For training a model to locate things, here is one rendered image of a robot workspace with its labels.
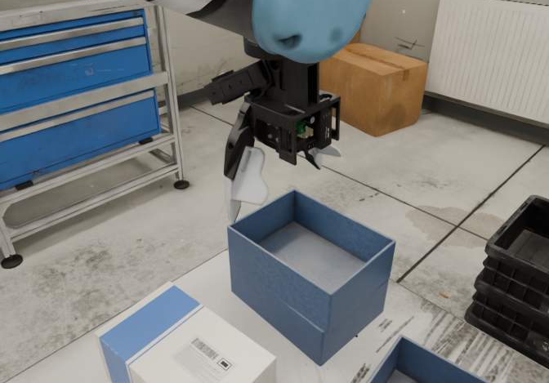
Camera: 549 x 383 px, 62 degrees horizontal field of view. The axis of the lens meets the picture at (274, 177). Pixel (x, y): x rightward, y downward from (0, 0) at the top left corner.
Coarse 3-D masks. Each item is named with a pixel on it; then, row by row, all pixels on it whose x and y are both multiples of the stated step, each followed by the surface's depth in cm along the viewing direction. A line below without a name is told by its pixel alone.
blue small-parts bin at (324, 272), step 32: (288, 192) 76; (256, 224) 73; (288, 224) 80; (320, 224) 76; (352, 224) 70; (256, 256) 66; (288, 256) 72; (320, 256) 72; (352, 256) 72; (384, 256) 64; (288, 288) 63; (320, 288) 58; (352, 288) 60; (320, 320) 60
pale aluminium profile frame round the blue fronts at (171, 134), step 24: (168, 48) 199; (168, 72) 204; (72, 96) 175; (96, 96) 182; (168, 96) 209; (0, 120) 160; (24, 120) 166; (168, 120) 217; (144, 144) 209; (72, 168) 190; (96, 168) 196; (168, 168) 224; (24, 192) 177; (120, 192) 210; (0, 216) 174; (48, 216) 189; (72, 216) 196; (0, 240) 177
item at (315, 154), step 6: (312, 150) 58; (318, 150) 58; (324, 150) 56; (330, 150) 55; (336, 150) 54; (306, 156) 59; (312, 156) 58; (318, 156) 59; (336, 156) 56; (312, 162) 59; (318, 162) 60; (318, 168) 60
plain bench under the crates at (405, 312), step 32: (224, 256) 84; (192, 288) 77; (224, 288) 77; (256, 320) 71; (384, 320) 71; (416, 320) 71; (448, 320) 71; (64, 352) 66; (96, 352) 66; (288, 352) 66; (352, 352) 66; (384, 352) 66; (448, 352) 66; (480, 352) 66; (512, 352) 66
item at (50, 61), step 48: (0, 48) 154; (48, 48) 166; (96, 48) 178; (144, 48) 194; (0, 96) 161; (48, 96) 173; (144, 96) 200; (0, 144) 166; (48, 144) 179; (96, 144) 194
